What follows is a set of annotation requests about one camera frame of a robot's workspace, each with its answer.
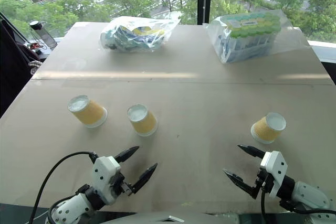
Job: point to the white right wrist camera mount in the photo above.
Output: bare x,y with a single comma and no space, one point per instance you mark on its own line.
275,169

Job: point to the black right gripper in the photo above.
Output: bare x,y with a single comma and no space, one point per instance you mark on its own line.
264,180

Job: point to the clear black lidded water bottle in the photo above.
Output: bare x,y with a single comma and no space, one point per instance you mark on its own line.
43,33

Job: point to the large clear plastic bag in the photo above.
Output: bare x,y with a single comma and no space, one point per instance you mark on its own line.
288,35

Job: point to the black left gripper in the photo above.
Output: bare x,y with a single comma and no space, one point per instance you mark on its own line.
126,187

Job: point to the yellow ribbed paper cup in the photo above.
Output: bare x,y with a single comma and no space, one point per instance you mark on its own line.
88,113
267,129
143,121

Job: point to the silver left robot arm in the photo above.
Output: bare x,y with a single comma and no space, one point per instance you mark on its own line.
68,207

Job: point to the clear bag of blue packets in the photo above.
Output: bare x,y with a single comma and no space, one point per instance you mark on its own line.
136,33

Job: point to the small red item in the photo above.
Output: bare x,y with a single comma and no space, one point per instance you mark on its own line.
35,46

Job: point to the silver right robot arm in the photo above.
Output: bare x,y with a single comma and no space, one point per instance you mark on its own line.
307,193

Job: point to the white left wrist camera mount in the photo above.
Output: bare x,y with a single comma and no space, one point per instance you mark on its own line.
103,172

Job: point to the beige knitted cloth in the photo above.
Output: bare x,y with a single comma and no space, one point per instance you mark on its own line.
34,67

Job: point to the green capped bottle pack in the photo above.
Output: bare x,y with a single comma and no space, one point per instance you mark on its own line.
249,33

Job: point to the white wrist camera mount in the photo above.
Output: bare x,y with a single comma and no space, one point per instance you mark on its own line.
275,169
103,172

